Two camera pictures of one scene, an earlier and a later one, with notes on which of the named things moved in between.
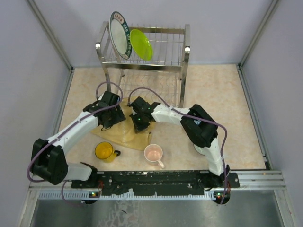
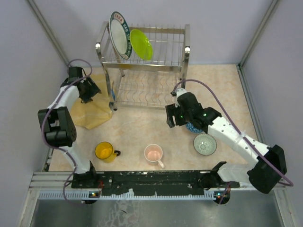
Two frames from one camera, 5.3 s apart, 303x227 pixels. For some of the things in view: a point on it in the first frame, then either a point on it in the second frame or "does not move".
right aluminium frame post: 240,65 does not move
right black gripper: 138,127 to 172,110
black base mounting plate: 155,183 does not move
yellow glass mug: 104,150 does not move
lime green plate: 141,44 does not move
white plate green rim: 120,35 does not move
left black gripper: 119,117 to 93,90
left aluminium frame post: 49,34 does not move
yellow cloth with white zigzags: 124,133 to 89,112
